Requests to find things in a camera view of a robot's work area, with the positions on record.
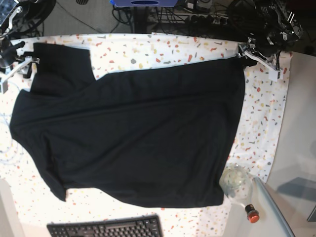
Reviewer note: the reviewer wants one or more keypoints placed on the black computer keyboard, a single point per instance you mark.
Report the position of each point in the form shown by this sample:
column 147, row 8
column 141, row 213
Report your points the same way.
column 146, row 226

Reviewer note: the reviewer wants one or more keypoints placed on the black t-shirt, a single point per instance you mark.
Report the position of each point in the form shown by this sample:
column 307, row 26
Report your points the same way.
column 151, row 138

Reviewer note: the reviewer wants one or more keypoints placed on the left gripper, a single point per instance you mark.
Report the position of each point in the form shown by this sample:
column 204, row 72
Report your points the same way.
column 270, row 34

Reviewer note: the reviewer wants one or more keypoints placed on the blue box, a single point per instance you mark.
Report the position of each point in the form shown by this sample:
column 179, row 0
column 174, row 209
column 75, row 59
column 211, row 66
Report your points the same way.
column 143, row 3

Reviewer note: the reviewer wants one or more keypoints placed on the clear bottle with red cap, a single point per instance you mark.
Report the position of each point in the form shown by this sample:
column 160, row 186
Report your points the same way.
column 237, row 186

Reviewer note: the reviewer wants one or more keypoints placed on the black power strip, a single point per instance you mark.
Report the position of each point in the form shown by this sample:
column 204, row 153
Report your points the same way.
column 208, row 19

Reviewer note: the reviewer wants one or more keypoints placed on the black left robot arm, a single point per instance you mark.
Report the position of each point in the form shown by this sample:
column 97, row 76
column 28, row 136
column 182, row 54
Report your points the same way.
column 239, row 11

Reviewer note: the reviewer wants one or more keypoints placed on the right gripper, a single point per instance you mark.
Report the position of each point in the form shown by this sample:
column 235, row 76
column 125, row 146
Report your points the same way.
column 10, row 53

